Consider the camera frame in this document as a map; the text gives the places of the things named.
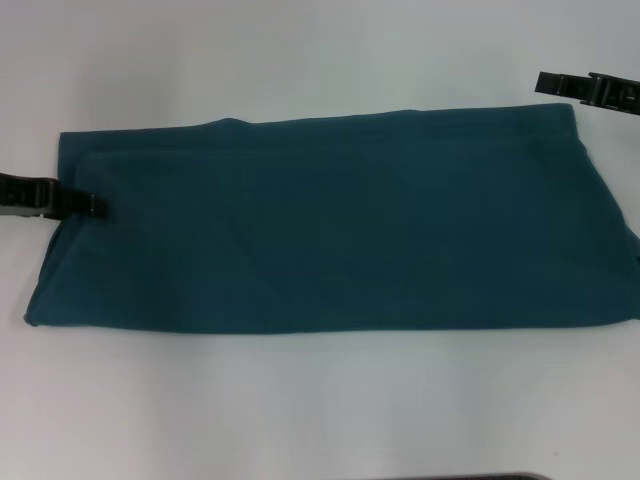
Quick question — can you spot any teal T-shirt with FREE print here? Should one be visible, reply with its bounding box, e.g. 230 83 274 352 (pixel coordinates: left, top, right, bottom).
23 102 640 335

